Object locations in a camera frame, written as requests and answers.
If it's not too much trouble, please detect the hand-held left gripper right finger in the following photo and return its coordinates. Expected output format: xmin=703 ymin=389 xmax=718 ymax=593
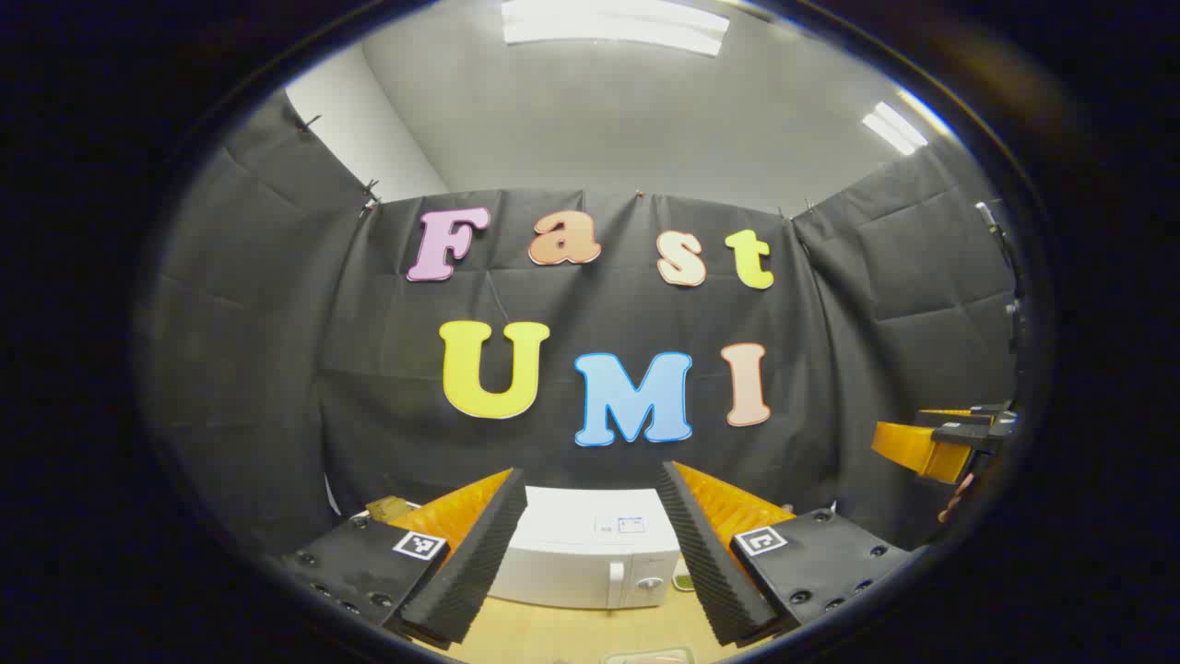
xmin=656 ymin=461 xmax=914 ymax=646

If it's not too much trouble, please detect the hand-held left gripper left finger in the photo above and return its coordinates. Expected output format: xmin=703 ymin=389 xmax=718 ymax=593
xmin=281 ymin=468 xmax=528 ymax=648

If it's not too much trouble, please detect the white microwave oven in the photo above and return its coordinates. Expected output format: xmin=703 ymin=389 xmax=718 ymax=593
xmin=489 ymin=486 xmax=683 ymax=611

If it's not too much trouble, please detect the black stand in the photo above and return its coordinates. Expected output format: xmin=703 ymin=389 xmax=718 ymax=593
xmin=975 ymin=200 xmax=1026 ymax=407

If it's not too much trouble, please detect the black backdrop cloth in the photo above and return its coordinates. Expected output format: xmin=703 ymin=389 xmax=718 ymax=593
xmin=138 ymin=92 xmax=1026 ymax=577

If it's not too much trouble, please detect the long ceiling light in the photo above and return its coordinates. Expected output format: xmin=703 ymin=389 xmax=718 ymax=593
xmin=501 ymin=0 xmax=730 ymax=57

